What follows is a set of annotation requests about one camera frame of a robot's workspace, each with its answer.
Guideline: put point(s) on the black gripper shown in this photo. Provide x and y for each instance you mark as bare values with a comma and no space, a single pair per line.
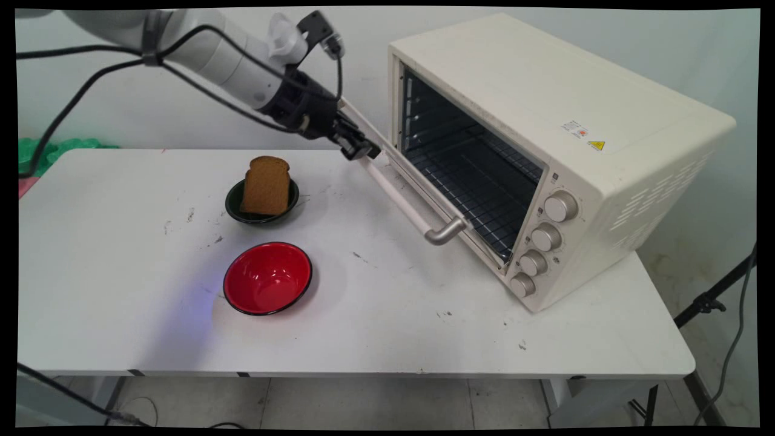
303,106

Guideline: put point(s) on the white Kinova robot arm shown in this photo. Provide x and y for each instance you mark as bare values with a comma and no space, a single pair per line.
200,45

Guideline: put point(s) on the brown bread slice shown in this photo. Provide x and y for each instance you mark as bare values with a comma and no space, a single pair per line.
266,184

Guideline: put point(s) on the metal oven rack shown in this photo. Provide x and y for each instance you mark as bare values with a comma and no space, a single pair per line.
478,188

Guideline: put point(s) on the dark green bowl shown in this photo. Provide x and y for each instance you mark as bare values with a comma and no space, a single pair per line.
234,206

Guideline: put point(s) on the red bowl with black rim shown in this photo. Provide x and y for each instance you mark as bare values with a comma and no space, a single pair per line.
267,278

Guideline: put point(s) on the silver oven knob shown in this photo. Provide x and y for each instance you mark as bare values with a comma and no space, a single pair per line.
560,206
522,284
533,263
546,237

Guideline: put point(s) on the yellow warning sticker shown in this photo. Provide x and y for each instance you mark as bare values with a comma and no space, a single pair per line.
596,145

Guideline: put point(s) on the cream toaster oven body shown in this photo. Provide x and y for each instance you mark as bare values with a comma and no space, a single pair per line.
605,103

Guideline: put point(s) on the green foam mat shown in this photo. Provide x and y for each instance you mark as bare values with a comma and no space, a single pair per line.
66,148

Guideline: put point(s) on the pink foam mat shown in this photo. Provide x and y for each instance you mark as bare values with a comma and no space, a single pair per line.
25,185

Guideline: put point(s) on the white table leg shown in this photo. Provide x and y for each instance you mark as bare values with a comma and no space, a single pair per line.
104,396

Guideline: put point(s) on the black tripod stand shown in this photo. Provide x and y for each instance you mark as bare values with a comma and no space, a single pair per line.
705,303

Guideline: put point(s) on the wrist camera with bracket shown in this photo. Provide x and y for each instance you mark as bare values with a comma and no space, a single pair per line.
315,27

